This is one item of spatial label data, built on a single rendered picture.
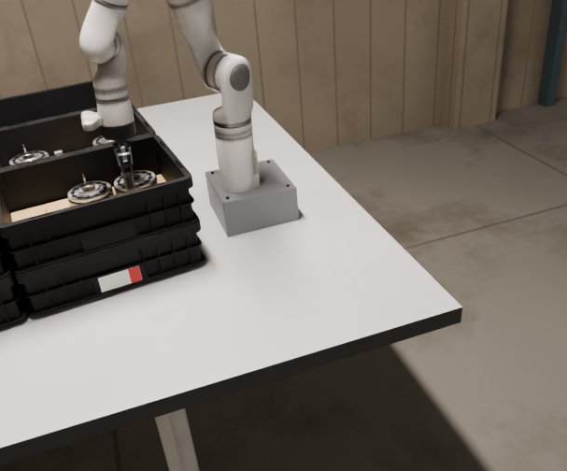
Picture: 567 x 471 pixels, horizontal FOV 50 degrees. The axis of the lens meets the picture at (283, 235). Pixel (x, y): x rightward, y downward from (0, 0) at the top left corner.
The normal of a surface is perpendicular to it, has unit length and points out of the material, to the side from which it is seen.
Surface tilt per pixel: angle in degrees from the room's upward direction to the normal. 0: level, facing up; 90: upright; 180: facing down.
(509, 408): 0
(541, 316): 0
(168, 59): 90
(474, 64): 90
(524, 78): 90
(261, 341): 0
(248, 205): 90
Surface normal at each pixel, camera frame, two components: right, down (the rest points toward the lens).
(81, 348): -0.08, -0.85
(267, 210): 0.33, 0.47
